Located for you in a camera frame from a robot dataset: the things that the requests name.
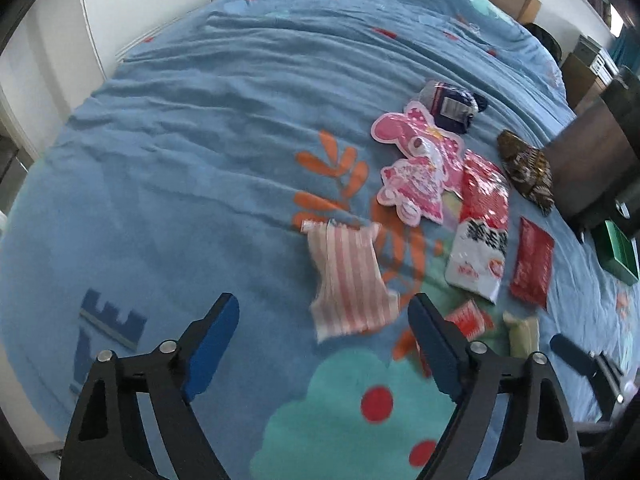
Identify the wooden bedside cabinet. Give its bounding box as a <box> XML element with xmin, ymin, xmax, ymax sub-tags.
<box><xmin>561</xmin><ymin>53</ymin><xmax>613</xmax><ymax>113</ymax></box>

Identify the green box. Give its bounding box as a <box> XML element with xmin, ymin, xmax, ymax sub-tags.
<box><xmin>591</xmin><ymin>220</ymin><xmax>639</xmax><ymax>286</ymax></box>

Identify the brown snack packet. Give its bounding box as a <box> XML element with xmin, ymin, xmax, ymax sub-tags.
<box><xmin>497</xmin><ymin>130</ymin><xmax>554</xmax><ymax>217</ymax></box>

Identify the beige small snack packet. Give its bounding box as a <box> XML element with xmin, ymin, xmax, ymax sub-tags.
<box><xmin>502</xmin><ymin>312</ymin><xmax>540</xmax><ymax>359</ymax></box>

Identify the blue patterned bed cover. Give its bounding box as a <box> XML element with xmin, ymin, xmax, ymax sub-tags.
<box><xmin>1</xmin><ymin>0</ymin><xmax>639</xmax><ymax>479</ymax></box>

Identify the red and white snack pouch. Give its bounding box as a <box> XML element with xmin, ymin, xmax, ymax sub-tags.
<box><xmin>445</xmin><ymin>151</ymin><xmax>509</xmax><ymax>304</ymax></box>

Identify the orange hawthorn snack packet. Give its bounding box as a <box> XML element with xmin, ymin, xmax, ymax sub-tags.
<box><xmin>392</xmin><ymin>299</ymin><xmax>497</xmax><ymax>378</ymax></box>

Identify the teal curtain right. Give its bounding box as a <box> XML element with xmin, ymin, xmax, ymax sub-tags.
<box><xmin>610</xmin><ymin>25</ymin><xmax>640</xmax><ymax>73</ymax></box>

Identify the white printer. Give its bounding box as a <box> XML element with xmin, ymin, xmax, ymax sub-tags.
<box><xmin>573</xmin><ymin>35</ymin><xmax>618</xmax><ymax>79</ymax></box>

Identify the dark blue snack packet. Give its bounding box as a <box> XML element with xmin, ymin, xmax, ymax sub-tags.
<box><xmin>419</xmin><ymin>80</ymin><xmax>488</xmax><ymax>134</ymax></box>

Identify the black and bronze bin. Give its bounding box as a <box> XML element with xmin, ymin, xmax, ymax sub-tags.
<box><xmin>544</xmin><ymin>66</ymin><xmax>639</xmax><ymax>238</ymax></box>

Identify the pink My Melody snack bag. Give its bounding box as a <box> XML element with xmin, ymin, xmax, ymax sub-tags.
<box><xmin>370</xmin><ymin>100</ymin><xmax>464</xmax><ymax>228</ymax></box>

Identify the dark red snack packet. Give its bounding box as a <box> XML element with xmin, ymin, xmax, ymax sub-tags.
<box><xmin>510</xmin><ymin>218</ymin><xmax>554</xmax><ymax>310</ymax></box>

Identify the pink striped snack packet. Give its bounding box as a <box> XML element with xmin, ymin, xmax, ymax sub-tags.
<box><xmin>302</xmin><ymin>220</ymin><xmax>400</xmax><ymax>342</ymax></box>

